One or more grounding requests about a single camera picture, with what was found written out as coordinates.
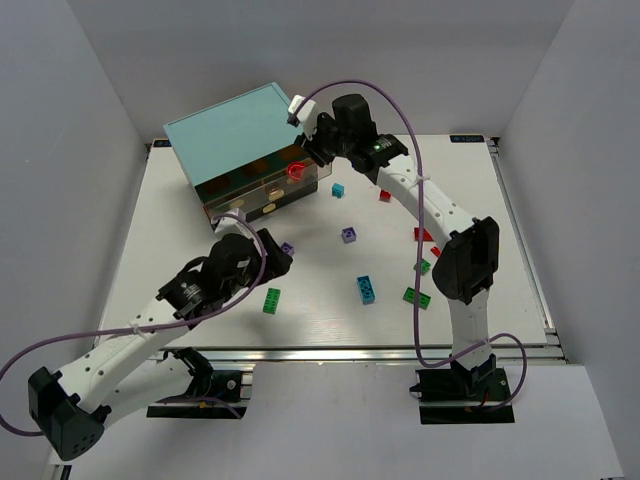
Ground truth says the teal drawer cabinet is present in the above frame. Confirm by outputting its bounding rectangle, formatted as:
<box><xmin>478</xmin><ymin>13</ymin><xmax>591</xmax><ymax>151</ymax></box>
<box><xmin>164</xmin><ymin>82</ymin><xmax>322</xmax><ymax>222</ymax></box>

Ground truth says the transparent top drawer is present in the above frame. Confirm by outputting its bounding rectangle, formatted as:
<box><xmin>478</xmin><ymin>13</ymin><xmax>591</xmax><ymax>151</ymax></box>
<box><xmin>195</xmin><ymin>145</ymin><xmax>332</xmax><ymax>213</ymax></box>

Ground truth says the long green lego brick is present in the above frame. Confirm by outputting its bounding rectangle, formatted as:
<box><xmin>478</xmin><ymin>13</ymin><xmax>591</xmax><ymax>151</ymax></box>
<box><xmin>262</xmin><ymin>288</ymin><xmax>281</xmax><ymax>315</ymax></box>

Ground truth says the small cyan lego brick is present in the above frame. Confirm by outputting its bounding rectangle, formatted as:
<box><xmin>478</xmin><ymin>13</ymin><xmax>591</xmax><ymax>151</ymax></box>
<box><xmin>331</xmin><ymin>183</ymin><xmax>345</xmax><ymax>198</ymax></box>

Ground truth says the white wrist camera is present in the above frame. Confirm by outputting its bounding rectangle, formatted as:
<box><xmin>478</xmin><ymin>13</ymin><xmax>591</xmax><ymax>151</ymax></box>
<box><xmin>287</xmin><ymin>95</ymin><xmax>319</xmax><ymax>140</ymax></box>
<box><xmin>211</xmin><ymin>209</ymin><xmax>246</xmax><ymax>235</ymax></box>

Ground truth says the red arch lego piece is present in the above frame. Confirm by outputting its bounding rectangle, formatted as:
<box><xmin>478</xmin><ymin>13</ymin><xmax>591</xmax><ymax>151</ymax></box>
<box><xmin>286</xmin><ymin>162</ymin><xmax>306</xmax><ymax>183</ymax></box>

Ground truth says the purple lego brick left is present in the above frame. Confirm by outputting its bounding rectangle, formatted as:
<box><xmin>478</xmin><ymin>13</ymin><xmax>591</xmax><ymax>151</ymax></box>
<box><xmin>281</xmin><ymin>242</ymin><xmax>295</xmax><ymax>256</ymax></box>

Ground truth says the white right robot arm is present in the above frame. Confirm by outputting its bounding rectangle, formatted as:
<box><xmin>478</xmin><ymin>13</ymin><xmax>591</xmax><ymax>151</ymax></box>
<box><xmin>288</xmin><ymin>94</ymin><xmax>500</xmax><ymax>395</ymax></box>

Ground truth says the cyan long lego brick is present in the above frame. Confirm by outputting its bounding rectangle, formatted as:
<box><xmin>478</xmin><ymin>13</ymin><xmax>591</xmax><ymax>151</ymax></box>
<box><xmin>356</xmin><ymin>275</ymin><xmax>376</xmax><ymax>305</ymax></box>

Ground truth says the purple lego brick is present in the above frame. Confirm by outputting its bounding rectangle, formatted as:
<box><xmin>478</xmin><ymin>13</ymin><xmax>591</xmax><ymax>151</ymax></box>
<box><xmin>281</xmin><ymin>242</ymin><xmax>295</xmax><ymax>256</ymax></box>
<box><xmin>341</xmin><ymin>227</ymin><xmax>357</xmax><ymax>244</ymax></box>

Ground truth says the small green lego brick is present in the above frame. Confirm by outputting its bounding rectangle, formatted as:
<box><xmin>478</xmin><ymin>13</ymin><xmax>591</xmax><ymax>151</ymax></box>
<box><xmin>413</xmin><ymin>259</ymin><xmax>431</xmax><ymax>276</ymax></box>

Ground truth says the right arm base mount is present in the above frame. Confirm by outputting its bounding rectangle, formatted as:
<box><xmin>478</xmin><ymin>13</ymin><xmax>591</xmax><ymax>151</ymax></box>
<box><xmin>409</xmin><ymin>354</ymin><xmax>515</xmax><ymax>425</ymax></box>

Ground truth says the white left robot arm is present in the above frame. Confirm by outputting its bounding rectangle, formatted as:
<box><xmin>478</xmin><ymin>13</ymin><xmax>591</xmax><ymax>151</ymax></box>
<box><xmin>28</xmin><ymin>229</ymin><xmax>293</xmax><ymax>461</ymax></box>

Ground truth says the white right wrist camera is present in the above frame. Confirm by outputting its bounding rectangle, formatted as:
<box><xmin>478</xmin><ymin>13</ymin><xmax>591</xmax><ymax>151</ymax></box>
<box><xmin>287</xmin><ymin>95</ymin><xmax>319</xmax><ymax>140</ymax></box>

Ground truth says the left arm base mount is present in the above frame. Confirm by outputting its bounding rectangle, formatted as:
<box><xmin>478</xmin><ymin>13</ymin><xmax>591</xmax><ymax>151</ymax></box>
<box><xmin>146</xmin><ymin>348</ymin><xmax>251</xmax><ymax>420</ymax></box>

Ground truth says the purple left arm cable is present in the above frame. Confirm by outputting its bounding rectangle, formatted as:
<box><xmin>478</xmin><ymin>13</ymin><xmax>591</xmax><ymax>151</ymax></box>
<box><xmin>0</xmin><ymin>212</ymin><xmax>269</xmax><ymax>437</ymax></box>

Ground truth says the purple lego brick right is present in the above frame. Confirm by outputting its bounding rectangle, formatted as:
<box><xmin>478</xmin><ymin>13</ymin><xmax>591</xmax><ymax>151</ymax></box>
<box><xmin>341</xmin><ymin>227</ymin><xmax>357</xmax><ymax>244</ymax></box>

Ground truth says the red sloped lego brick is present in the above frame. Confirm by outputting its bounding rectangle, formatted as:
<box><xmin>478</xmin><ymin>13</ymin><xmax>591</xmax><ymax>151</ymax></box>
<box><xmin>414</xmin><ymin>227</ymin><xmax>433</xmax><ymax>242</ymax></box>

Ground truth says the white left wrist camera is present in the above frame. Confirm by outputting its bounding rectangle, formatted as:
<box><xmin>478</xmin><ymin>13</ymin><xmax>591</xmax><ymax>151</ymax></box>
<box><xmin>211</xmin><ymin>209</ymin><xmax>246</xmax><ymax>235</ymax></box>

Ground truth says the green lego brick right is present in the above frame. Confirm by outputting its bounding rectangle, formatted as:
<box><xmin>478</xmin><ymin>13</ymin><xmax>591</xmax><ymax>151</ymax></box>
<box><xmin>402</xmin><ymin>287</ymin><xmax>431</xmax><ymax>310</ymax></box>

